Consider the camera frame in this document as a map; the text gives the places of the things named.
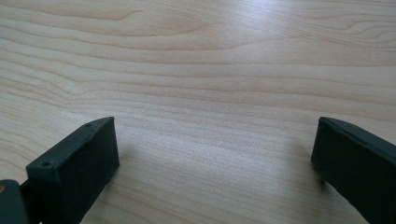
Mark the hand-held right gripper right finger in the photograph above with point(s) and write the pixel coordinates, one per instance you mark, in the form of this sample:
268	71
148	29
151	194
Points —
355	168

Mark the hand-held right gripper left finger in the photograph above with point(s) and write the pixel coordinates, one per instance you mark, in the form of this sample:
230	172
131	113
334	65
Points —
74	168

